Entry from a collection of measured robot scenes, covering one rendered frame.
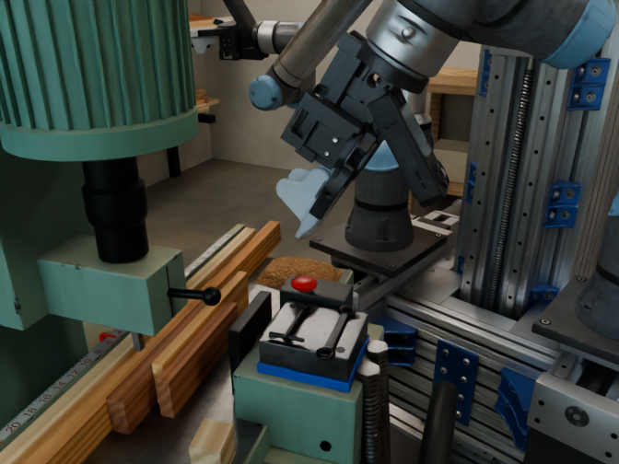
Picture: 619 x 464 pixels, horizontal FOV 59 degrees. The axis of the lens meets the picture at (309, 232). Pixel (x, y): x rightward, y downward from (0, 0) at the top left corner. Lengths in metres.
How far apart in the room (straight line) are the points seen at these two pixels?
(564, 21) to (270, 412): 0.46
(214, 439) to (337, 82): 0.35
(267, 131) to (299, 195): 3.77
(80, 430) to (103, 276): 0.15
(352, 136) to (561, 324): 0.60
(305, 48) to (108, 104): 0.73
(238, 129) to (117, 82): 4.01
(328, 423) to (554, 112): 0.69
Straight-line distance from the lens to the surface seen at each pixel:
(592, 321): 1.00
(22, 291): 0.63
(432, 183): 0.51
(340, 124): 0.50
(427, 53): 0.49
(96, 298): 0.61
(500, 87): 1.06
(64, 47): 0.47
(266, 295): 0.65
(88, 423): 0.61
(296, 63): 1.16
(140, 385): 0.63
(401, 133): 0.51
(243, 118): 4.41
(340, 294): 0.63
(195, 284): 0.78
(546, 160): 1.07
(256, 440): 0.61
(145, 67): 0.48
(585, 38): 0.55
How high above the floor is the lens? 1.33
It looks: 25 degrees down
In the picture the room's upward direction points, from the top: straight up
